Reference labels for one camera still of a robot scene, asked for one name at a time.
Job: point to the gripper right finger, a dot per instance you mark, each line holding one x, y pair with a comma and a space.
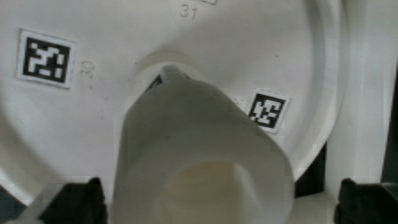
366, 203

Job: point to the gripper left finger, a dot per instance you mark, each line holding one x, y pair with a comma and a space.
69, 204

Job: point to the white cylindrical table leg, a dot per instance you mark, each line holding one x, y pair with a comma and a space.
202, 171

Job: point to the white round table top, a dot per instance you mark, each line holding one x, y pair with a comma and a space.
76, 43

